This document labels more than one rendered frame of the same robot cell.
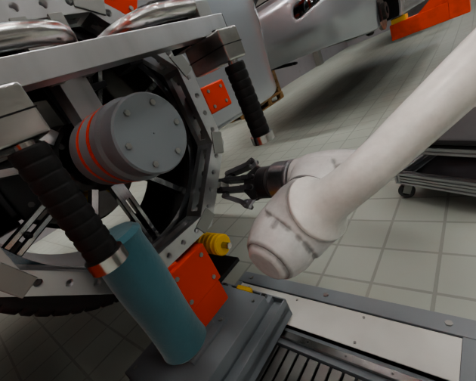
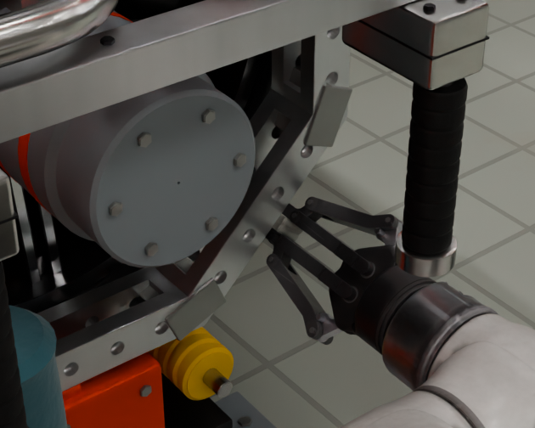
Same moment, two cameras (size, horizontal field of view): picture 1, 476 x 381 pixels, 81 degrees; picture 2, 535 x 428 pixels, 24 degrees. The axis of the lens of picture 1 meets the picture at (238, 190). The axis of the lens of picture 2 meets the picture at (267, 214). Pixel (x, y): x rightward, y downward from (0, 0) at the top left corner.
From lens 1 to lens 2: 0.46 m
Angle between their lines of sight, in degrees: 14
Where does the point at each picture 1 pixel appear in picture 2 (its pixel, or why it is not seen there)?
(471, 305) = not seen: outside the picture
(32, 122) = (1, 242)
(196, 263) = (125, 407)
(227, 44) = (443, 57)
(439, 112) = not seen: outside the picture
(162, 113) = (216, 140)
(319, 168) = (506, 405)
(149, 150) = (154, 217)
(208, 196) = (232, 251)
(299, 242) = not seen: outside the picture
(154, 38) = (278, 25)
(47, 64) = (54, 102)
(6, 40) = (8, 61)
